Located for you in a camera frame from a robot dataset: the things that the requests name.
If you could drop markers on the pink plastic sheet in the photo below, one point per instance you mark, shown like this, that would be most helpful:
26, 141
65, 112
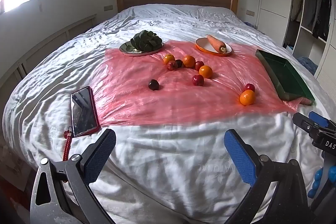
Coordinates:
170, 98

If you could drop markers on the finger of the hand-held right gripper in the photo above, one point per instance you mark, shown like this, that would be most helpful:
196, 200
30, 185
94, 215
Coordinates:
302, 121
318, 118

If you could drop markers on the patterned round plate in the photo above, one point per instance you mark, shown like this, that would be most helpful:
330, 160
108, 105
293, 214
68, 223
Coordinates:
126, 47

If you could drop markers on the person's right hand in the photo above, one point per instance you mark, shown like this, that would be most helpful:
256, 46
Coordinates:
316, 179

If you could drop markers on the orange-rimmed white dish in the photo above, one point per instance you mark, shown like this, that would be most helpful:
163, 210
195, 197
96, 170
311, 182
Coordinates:
203, 44

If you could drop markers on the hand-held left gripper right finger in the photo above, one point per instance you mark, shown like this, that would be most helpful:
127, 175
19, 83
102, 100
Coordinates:
240, 158

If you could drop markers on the beige wall switch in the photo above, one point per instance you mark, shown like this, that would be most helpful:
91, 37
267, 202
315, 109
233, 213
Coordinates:
250, 13
108, 7

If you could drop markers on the blue folded blanket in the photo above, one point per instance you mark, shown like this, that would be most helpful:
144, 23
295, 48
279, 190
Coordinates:
307, 64

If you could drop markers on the green metal tray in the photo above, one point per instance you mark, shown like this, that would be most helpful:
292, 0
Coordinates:
286, 74

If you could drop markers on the dark green leafy vegetable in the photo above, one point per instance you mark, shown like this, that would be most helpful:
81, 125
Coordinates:
145, 40

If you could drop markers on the dark purple plum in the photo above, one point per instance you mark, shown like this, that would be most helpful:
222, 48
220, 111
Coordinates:
179, 63
153, 85

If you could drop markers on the carrot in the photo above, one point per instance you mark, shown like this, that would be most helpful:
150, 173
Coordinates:
216, 43

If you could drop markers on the small purple object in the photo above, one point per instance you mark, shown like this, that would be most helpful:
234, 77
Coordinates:
249, 24

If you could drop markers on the red apple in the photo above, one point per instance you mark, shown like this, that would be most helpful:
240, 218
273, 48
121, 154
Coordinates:
198, 80
199, 65
172, 65
249, 87

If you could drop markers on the black hanging garment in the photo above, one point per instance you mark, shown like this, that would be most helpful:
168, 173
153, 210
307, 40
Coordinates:
324, 14

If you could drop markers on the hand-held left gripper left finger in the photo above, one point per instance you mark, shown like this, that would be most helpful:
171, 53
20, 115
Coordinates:
101, 153

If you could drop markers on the white plastic bag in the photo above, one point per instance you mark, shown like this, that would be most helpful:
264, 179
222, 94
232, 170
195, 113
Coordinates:
289, 47

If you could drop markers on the grey hanging garment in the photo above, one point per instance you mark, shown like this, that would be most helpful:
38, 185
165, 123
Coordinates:
311, 3

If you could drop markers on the orange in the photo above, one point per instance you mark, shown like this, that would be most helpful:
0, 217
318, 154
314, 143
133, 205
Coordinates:
247, 97
205, 71
169, 58
189, 61

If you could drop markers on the smartphone in red case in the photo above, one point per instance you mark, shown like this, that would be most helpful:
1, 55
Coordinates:
82, 111

